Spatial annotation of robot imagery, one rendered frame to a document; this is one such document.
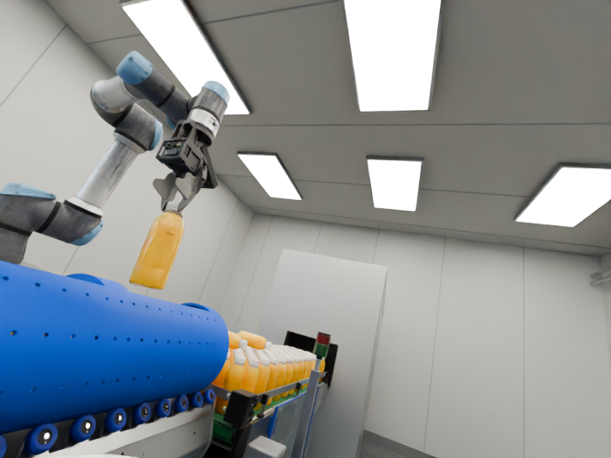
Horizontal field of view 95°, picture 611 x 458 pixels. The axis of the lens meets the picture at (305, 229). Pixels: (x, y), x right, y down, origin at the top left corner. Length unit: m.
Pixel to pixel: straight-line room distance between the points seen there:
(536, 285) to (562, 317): 0.50
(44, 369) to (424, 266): 5.08
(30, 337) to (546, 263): 5.74
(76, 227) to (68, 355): 0.63
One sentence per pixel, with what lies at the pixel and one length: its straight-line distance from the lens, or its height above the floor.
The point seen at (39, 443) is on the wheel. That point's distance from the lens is 0.73.
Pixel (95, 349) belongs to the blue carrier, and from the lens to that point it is 0.66.
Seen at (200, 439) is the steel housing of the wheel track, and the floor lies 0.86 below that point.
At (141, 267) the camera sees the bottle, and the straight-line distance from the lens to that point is 0.65.
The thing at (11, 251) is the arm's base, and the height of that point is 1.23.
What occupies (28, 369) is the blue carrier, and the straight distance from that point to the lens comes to 0.61.
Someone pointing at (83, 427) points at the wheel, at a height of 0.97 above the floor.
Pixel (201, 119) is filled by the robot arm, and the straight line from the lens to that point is 0.76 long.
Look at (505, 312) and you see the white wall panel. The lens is 5.38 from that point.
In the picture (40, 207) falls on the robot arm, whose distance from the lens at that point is 1.18.
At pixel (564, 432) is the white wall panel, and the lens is 5.49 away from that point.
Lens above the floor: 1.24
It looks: 19 degrees up
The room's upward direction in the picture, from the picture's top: 16 degrees clockwise
